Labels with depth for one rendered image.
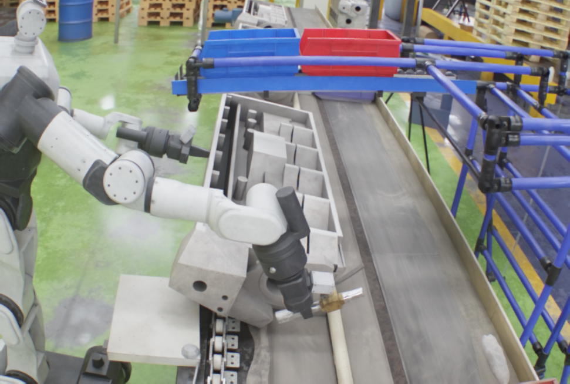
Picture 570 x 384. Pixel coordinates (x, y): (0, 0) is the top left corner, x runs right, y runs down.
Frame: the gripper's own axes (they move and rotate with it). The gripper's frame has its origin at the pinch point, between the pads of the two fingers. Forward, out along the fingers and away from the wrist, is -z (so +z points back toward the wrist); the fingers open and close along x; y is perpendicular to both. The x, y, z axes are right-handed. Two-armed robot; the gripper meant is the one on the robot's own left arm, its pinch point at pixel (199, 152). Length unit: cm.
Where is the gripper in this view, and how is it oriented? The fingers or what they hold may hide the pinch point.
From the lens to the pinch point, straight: 161.6
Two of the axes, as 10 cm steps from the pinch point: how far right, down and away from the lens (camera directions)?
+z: -9.6, -2.2, -1.7
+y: 2.7, -8.7, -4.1
